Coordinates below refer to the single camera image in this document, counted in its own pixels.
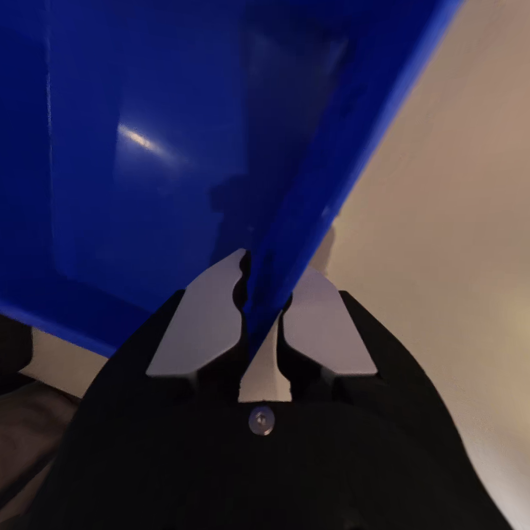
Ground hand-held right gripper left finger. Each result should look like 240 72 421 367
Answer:
145 248 250 403

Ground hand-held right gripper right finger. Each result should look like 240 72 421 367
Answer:
276 266 379 402

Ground blue plastic bin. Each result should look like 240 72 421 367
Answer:
0 0 464 359

